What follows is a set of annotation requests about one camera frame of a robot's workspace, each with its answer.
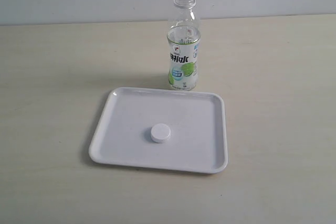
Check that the white bottle cap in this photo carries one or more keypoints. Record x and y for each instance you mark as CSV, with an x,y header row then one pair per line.
x,y
160,133

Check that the clear plastic water bottle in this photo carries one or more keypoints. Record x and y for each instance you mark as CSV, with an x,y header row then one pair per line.
x,y
183,36

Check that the white rectangular tray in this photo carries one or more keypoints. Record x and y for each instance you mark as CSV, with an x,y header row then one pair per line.
x,y
183,131

